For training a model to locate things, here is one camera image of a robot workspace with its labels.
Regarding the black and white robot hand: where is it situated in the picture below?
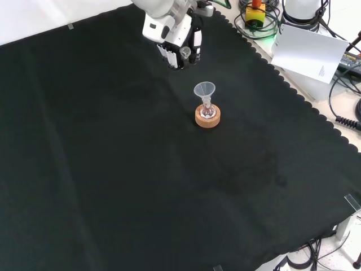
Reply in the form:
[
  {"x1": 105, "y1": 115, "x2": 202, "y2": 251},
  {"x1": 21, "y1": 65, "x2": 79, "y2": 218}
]
[{"x1": 142, "y1": 7, "x2": 204, "y2": 71}]

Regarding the clear plastic funnel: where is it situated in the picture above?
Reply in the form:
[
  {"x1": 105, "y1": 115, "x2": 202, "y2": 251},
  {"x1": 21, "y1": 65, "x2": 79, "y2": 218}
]
[{"x1": 193, "y1": 81, "x2": 217, "y2": 106}]

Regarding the clear round-bottom flask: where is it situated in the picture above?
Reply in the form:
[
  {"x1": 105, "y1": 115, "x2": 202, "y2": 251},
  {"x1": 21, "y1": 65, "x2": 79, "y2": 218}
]
[{"x1": 199, "y1": 95, "x2": 217, "y2": 119}]

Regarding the yellow stop button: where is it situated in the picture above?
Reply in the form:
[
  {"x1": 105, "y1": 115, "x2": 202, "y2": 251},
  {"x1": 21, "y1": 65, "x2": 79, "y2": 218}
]
[{"x1": 244, "y1": 0, "x2": 267, "y2": 30}]

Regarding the black cloth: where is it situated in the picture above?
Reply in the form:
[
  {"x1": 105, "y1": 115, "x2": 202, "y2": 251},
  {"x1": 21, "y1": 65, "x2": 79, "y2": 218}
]
[{"x1": 0, "y1": 3, "x2": 361, "y2": 271}]

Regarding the pale board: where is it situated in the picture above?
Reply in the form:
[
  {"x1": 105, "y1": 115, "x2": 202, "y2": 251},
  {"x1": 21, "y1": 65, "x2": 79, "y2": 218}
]
[{"x1": 271, "y1": 23, "x2": 350, "y2": 85}]

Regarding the black power adapter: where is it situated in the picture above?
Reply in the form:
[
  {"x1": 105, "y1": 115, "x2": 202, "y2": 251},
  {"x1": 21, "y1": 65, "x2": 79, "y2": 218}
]
[{"x1": 337, "y1": 51, "x2": 361, "y2": 75}]

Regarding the cork ring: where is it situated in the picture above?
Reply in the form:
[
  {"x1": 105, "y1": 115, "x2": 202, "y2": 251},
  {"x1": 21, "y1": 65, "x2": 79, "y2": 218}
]
[{"x1": 195, "y1": 104, "x2": 221, "y2": 128}]

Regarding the black coiled cable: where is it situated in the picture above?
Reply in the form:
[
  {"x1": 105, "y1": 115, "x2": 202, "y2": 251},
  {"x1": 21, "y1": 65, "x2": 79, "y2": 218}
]
[{"x1": 334, "y1": 115, "x2": 361, "y2": 130}]

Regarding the black cable bundle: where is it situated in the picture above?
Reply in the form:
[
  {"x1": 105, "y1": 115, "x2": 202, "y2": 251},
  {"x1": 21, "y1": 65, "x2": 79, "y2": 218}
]
[{"x1": 272, "y1": 237, "x2": 352, "y2": 271}]

